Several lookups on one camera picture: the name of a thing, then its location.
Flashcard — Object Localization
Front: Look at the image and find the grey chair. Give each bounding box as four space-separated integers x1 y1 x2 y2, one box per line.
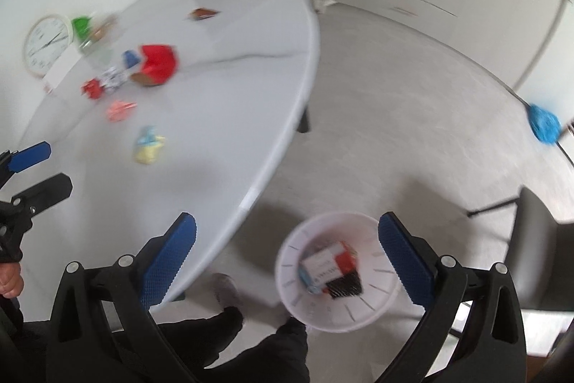
448 185 574 338

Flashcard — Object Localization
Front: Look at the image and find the black foam mesh pad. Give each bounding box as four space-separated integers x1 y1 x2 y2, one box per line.
324 270 365 299

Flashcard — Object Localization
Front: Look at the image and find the green plastic wrapper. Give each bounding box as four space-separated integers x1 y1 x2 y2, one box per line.
71 15 93 41

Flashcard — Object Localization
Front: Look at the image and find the pink crumpled paper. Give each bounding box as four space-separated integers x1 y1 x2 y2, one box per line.
106 99 137 122

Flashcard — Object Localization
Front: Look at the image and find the white blank card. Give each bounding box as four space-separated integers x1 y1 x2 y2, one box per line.
42 50 77 93

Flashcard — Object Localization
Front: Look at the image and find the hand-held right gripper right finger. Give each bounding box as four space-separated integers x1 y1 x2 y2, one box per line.
378 211 527 383

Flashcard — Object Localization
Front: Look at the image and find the white medicine box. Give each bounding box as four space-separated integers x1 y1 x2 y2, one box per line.
299 246 347 284

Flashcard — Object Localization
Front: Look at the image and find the clear plastic bag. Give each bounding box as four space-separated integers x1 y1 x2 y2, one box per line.
78 12 121 55

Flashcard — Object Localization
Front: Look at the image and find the person's left leg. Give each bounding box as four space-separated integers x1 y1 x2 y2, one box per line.
155 306 245 372

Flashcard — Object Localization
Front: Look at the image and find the person's left hand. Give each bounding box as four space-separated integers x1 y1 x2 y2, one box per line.
0 262 24 299

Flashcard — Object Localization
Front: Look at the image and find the yellow and blue crumpled paper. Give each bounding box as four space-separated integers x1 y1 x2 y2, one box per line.
133 125 166 165

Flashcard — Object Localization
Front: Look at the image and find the grey shoe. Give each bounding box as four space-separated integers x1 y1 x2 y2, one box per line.
210 274 243 313

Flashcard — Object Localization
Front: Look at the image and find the blue mop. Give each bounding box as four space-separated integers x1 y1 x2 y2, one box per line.
493 73 574 167

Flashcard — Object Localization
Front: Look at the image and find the white round wall clock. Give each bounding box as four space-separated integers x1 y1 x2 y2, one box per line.
23 14 74 78

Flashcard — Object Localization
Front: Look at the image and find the person's right leg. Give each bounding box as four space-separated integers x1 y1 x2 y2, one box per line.
197 317 311 383

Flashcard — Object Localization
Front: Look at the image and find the person's leg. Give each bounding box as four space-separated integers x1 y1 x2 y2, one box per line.
155 306 245 372
197 317 311 383

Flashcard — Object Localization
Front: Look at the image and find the white printed crumpled paper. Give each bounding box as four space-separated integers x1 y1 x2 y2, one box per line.
99 66 129 90

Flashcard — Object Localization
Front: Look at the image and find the red crumpled paper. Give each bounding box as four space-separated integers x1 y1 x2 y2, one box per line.
80 78 105 101

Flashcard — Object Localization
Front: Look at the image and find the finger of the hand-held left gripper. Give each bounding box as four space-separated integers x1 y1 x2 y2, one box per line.
0 141 53 186
10 173 74 217

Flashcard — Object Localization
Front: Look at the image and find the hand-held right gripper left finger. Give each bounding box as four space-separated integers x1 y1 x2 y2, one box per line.
45 211 198 383

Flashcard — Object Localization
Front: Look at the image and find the torn red paper carton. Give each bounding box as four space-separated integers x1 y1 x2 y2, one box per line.
130 44 179 88

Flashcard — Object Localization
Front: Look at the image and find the white and pink bin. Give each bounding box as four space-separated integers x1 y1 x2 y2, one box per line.
274 211 400 332

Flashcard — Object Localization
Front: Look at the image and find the brown crumpled wrapper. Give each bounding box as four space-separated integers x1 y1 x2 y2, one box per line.
188 7 220 22

